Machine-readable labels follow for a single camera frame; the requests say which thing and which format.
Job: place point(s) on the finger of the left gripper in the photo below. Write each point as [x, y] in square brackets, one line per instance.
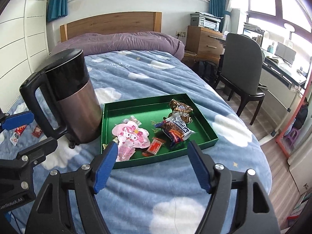
[35, 154]
[9, 122]

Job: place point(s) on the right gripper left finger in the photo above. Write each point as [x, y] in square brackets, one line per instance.
[102, 165]

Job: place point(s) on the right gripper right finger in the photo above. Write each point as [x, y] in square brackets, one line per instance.
[202, 165]

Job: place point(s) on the red white spicy snack packet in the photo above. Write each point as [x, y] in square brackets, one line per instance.
[16, 135]

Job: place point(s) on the pink cartoon snack packet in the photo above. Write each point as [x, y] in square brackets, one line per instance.
[130, 137]

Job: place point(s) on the small red candy packet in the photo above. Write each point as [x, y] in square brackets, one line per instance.
[154, 147]

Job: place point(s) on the dark red snack packet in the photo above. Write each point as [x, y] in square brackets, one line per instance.
[37, 132]

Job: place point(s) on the white blue milk snack packet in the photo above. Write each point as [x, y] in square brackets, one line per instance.
[175, 128]

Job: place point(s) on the blue cloud blanket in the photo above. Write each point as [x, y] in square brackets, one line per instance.
[163, 197]

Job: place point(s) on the brown black electric kettle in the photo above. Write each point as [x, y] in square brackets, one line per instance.
[66, 86]

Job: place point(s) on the brown chocolate snack packet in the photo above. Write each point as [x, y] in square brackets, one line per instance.
[182, 109]

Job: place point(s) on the black backpack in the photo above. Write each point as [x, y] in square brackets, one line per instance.
[207, 70]

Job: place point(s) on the white wardrobe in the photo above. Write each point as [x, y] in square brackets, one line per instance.
[24, 45]

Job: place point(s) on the purple duvet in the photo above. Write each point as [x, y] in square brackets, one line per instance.
[95, 43]

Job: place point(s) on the pink framed mirror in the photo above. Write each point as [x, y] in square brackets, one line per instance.
[291, 133]

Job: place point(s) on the dark grey chair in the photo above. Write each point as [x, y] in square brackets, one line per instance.
[241, 70]

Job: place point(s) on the white desk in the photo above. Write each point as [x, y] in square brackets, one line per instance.
[284, 89]

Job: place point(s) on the left teal curtain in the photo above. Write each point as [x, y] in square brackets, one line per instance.
[57, 9]

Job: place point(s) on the wooden drawer cabinet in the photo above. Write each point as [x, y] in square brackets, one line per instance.
[203, 44]

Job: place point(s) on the computer monitor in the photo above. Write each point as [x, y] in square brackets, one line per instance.
[285, 53]

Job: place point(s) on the wooden headboard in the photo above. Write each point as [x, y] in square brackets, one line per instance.
[112, 23]

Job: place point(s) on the grey printer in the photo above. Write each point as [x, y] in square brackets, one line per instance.
[202, 19]

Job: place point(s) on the wall power socket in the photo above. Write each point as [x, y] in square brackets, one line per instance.
[180, 34]

